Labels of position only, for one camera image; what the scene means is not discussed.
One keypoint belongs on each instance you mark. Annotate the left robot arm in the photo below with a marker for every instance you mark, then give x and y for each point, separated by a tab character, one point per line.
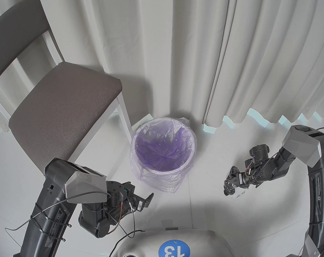
57	181

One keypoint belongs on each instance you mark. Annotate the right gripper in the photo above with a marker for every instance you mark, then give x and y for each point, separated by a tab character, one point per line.
241	180

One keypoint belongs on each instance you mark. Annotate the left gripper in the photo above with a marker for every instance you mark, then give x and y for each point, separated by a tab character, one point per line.
139	205

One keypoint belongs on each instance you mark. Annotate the grey padded white chair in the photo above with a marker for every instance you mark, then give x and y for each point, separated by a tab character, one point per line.
65	100

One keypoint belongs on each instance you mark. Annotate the white trash bin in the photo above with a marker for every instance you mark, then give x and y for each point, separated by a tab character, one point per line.
175	174

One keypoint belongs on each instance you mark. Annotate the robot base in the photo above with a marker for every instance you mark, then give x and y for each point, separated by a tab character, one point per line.
204	244

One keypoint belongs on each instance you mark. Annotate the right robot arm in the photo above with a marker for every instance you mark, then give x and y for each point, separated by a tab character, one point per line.
301	146

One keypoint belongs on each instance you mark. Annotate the black plastic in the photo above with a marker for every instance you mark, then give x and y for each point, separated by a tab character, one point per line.
229	189

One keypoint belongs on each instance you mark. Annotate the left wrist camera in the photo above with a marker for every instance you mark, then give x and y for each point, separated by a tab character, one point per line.
129	189

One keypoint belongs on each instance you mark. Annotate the purple plastic bag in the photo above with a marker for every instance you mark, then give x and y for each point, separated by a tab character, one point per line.
164	154

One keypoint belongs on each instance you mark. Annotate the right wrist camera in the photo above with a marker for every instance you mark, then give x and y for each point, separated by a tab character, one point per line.
249	162

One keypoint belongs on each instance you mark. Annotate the white curtain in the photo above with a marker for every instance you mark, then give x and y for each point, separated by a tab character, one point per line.
279	49
151	49

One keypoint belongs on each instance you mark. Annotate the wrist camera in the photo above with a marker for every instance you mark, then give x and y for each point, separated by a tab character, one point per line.
249	162
129	189

